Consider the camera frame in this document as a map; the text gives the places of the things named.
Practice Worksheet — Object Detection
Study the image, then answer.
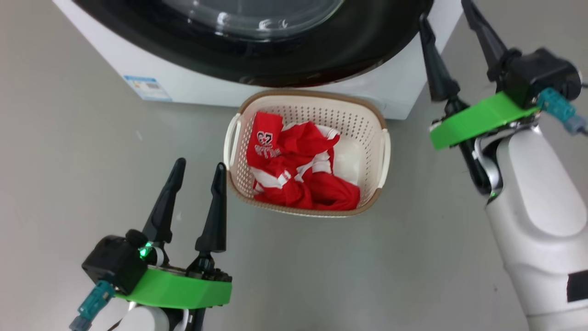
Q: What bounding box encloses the white front-load washing machine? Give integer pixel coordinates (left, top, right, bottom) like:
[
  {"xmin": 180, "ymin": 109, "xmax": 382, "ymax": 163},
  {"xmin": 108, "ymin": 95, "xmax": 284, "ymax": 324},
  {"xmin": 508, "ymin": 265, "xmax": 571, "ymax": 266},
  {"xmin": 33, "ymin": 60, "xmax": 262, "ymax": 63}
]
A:
[{"xmin": 52, "ymin": 0, "xmax": 464, "ymax": 121}]

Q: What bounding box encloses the grey washing machine door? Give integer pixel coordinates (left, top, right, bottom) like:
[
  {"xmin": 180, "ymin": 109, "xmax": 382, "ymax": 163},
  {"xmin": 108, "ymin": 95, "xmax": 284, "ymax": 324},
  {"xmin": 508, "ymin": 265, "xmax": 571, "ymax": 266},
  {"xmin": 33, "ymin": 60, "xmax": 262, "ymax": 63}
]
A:
[{"xmin": 73, "ymin": 0, "xmax": 435, "ymax": 88}]

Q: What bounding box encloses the cream basket with brown rim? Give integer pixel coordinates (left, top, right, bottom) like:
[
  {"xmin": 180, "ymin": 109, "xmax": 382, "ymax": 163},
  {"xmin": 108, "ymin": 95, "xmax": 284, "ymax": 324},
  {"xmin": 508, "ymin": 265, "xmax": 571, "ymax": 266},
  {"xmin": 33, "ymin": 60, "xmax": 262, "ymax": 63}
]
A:
[{"xmin": 223, "ymin": 90, "xmax": 392, "ymax": 217}]

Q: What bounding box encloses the teal right cable connector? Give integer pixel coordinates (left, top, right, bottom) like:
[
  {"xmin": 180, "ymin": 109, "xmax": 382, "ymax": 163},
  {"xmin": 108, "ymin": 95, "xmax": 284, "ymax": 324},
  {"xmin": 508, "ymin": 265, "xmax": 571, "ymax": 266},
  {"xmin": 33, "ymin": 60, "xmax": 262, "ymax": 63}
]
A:
[{"xmin": 537, "ymin": 87, "xmax": 588, "ymax": 136}]

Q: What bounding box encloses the red white basketball jersey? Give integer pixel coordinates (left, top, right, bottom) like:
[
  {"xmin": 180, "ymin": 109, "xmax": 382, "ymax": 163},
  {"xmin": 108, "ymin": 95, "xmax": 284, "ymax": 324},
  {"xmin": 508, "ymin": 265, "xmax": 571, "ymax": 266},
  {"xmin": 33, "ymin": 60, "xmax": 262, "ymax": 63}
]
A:
[{"xmin": 246, "ymin": 111, "xmax": 361, "ymax": 211}]

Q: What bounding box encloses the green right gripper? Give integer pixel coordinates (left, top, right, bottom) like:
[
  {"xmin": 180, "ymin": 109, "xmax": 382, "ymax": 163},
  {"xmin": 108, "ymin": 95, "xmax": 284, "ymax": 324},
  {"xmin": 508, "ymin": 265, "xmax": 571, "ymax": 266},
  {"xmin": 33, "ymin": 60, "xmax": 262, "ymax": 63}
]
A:
[{"xmin": 418, "ymin": 0, "xmax": 540, "ymax": 151}]

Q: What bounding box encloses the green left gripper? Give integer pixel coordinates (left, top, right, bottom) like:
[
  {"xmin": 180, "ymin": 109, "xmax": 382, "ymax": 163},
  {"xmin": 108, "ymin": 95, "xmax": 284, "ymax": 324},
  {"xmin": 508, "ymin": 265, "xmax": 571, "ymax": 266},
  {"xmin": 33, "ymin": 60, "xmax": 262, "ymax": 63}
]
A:
[{"xmin": 115, "ymin": 158, "xmax": 233, "ymax": 331}]

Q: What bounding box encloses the teal left cable connector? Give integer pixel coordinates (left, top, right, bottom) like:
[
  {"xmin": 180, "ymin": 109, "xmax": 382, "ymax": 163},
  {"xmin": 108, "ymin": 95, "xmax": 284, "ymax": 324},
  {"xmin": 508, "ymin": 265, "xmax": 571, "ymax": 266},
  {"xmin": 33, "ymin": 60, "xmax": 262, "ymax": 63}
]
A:
[{"xmin": 69, "ymin": 280, "xmax": 116, "ymax": 331}]

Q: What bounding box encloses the blue energy label sticker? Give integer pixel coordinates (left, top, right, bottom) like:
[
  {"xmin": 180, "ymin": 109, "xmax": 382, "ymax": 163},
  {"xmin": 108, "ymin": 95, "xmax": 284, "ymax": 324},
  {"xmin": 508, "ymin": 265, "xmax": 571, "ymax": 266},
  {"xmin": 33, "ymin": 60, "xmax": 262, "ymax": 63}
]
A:
[{"xmin": 123, "ymin": 75, "xmax": 173, "ymax": 102}]

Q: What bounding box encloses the teal cable connector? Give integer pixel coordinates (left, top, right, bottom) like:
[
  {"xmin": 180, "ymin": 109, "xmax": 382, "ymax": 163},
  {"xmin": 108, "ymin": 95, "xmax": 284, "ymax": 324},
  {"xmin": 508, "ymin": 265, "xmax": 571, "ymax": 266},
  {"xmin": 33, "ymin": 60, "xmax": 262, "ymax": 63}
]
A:
[
  {"xmin": 69, "ymin": 280, "xmax": 116, "ymax": 331},
  {"xmin": 537, "ymin": 87, "xmax": 588, "ymax": 136}
]

